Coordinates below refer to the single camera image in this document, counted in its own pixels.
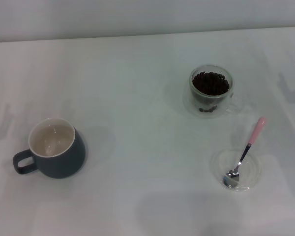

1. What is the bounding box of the pink-handled metal spoon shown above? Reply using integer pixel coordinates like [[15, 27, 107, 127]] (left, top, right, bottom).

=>
[[222, 117, 267, 189]]

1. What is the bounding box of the dark teal ceramic mug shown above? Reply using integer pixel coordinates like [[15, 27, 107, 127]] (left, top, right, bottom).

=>
[[12, 117, 86, 179]]

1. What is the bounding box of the coffee bean pile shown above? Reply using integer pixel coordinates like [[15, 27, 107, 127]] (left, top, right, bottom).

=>
[[191, 71, 231, 114]]

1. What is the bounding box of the clear glass saucer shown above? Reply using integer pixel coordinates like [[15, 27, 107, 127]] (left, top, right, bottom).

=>
[[210, 148, 261, 193]]

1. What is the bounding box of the clear double-wall glass cup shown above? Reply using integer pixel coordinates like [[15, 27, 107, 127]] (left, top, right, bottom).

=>
[[183, 64, 244, 119]]

